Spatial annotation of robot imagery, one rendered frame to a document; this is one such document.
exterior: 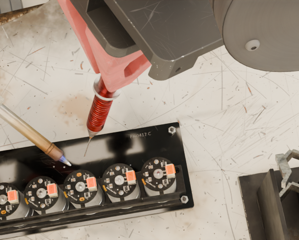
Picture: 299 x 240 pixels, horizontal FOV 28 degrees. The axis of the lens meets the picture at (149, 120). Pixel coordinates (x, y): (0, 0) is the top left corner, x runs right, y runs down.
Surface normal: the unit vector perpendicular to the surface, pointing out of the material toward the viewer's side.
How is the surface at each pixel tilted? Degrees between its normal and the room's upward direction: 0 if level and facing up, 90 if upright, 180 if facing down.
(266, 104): 0
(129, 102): 0
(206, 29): 19
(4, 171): 0
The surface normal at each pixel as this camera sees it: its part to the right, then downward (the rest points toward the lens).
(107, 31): 0.23, -0.49
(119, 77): 0.51, 0.85
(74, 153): -0.05, -0.33
